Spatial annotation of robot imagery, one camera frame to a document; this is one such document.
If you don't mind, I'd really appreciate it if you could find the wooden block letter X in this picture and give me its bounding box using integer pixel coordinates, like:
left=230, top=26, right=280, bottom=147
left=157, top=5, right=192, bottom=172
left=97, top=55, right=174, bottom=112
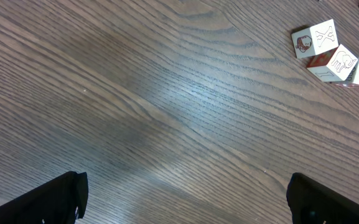
left=291, top=19, right=339, bottom=58

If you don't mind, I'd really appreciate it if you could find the wooden block elephant picture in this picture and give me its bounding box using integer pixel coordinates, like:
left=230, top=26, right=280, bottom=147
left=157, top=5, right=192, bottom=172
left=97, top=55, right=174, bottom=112
left=306, top=44, right=358, bottom=82

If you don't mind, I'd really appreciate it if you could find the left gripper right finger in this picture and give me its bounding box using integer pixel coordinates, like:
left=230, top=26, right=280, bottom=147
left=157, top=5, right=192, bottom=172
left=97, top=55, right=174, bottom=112
left=286, top=172, right=359, bottom=224

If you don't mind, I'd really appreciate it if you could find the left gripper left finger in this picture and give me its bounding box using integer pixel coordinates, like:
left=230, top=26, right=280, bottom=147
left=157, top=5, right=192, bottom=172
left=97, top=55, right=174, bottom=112
left=0, top=171, right=88, bottom=224

